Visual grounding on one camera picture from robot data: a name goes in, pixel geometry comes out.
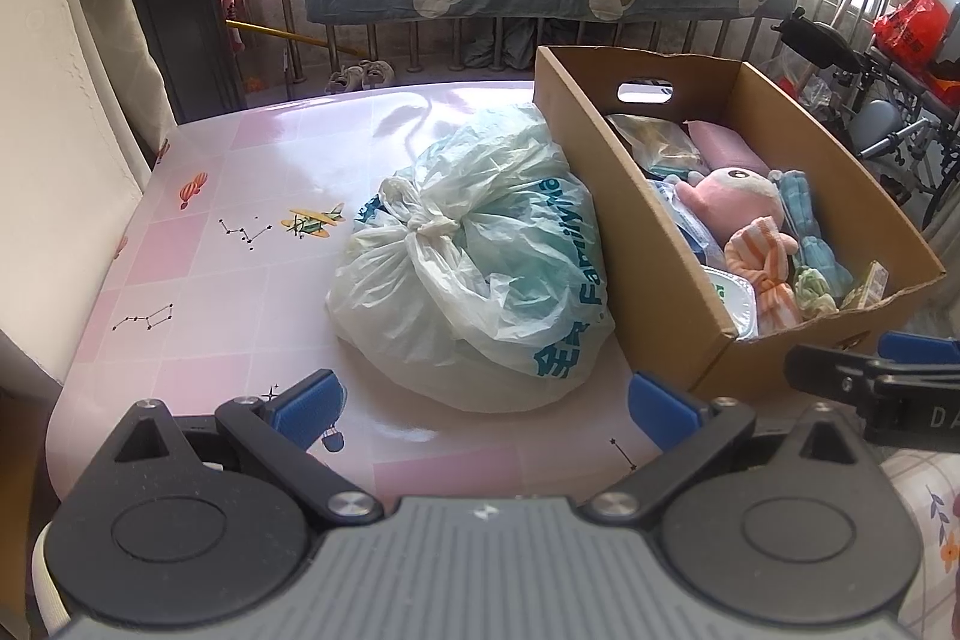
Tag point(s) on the white sneaker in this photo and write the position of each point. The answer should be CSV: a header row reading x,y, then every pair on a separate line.
x,y
345,80
377,72

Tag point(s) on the light blue towel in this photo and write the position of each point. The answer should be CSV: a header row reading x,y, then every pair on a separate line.
x,y
825,261

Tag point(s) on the pale green cloth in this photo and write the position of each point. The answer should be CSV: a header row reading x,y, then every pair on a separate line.
x,y
814,295

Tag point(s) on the grey cloth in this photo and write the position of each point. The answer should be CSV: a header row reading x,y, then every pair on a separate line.
x,y
510,44

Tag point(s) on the red plastic bag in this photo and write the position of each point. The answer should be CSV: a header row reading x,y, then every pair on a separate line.
x,y
911,29

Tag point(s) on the pink plush toy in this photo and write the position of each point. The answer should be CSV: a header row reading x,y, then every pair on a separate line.
x,y
731,197

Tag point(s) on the pink pouch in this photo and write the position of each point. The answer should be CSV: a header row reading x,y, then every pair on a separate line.
x,y
724,145

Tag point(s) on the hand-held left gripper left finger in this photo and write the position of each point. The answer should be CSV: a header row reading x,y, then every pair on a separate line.
x,y
307,404

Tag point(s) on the black saddle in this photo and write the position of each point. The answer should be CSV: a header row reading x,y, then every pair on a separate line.
x,y
817,40

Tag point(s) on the clear blue packet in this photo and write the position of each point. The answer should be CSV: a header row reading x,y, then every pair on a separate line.
x,y
690,227

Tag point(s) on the floral cloth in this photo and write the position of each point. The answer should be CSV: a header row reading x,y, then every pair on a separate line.
x,y
934,535

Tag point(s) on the yellow pole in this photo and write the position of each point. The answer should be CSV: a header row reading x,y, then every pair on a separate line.
x,y
277,33

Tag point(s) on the small yellow packet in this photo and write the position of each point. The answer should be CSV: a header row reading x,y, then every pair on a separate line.
x,y
866,287

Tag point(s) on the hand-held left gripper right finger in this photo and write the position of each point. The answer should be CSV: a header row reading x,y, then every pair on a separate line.
x,y
660,407

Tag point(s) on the cream leather sofa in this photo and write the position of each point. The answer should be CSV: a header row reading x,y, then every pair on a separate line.
x,y
60,160

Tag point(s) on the foil container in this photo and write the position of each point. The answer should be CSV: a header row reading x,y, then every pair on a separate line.
x,y
735,306

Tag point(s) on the orange striped sock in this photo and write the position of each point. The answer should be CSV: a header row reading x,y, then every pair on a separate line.
x,y
765,257

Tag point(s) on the cardboard box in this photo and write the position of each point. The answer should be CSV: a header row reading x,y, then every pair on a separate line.
x,y
645,280

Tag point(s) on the white plastic bag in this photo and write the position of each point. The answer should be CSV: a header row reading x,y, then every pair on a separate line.
x,y
480,235

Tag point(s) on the beige cushion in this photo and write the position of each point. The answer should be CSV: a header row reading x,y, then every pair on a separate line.
x,y
112,10

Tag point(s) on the grey saddle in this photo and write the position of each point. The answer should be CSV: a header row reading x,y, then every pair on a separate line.
x,y
877,119

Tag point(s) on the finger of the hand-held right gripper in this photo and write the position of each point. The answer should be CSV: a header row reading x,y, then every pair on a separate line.
x,y
922,347
825,370

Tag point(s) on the dark cabinet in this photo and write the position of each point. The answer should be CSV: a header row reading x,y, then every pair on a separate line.
x,y
180,25

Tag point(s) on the teal towel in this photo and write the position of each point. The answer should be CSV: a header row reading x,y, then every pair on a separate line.
x,y
799,205

